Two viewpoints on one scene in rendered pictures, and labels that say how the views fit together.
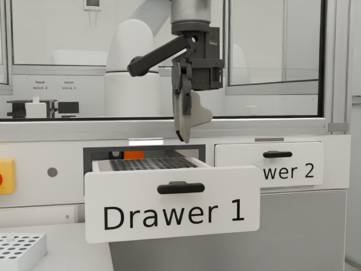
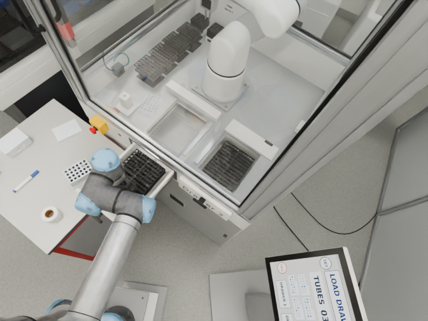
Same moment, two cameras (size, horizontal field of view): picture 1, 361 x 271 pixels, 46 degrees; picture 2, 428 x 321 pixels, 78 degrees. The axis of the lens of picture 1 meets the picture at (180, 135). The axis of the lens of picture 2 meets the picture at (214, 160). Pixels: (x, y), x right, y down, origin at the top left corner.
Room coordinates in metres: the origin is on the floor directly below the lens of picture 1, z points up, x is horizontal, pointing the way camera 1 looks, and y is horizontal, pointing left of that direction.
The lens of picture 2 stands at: (0.74, -0.42, 2.06)
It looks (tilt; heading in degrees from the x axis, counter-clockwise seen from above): 64 degrees down; 33
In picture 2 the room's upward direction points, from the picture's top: 16 degrees clockwise
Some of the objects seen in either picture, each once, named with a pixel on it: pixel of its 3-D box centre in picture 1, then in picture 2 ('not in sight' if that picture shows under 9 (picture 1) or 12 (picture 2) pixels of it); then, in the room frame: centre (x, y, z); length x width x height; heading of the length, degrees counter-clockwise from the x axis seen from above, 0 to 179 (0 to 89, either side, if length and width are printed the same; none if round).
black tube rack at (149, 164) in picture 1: (154, 181); (135, 178); (0.87, 0.05, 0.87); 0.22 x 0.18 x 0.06; 13
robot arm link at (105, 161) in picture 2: not in sight; (107, 165); (0.79, -0.02, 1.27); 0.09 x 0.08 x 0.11; 34
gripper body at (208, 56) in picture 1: (194, 59); (120, 183); (0.79, -0.03, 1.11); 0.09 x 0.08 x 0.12; 102
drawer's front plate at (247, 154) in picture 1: (270, 165); (204, 199); (1.05, -0.23, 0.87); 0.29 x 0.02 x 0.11; 103
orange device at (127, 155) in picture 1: (126, 154); not in sight; (1.36, 0.18, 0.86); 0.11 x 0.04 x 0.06; 103
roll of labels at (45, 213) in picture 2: not in sight; (51, 214); (0.49, 0.18, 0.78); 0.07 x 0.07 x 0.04
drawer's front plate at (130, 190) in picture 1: (175, 202); (104, 211); (0.68, 0.01, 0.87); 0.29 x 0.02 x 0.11; 103
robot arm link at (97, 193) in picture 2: not in sight; (99, 196); (0.71, -0.09, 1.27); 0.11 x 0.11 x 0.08; 34
